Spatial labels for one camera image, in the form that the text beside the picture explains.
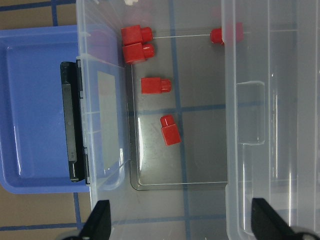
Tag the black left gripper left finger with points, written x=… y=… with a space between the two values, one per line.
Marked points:
x=98 y=225

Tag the clear plastic box lid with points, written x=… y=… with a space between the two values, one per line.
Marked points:
x=273 y=112

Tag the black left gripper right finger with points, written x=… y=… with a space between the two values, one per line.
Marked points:
x=266 y=224

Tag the clear plastic storage box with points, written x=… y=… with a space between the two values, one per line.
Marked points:
x=175 y=192

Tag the black box latch handle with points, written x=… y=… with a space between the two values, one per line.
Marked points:
x=72 y=88

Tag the red block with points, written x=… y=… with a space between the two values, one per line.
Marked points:
x=220 y=35
x=137 y=52
x=170 y=131
x=155 y=85
x=136 y=34

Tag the blue plastic tray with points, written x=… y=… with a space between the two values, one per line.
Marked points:
x=34 y=158

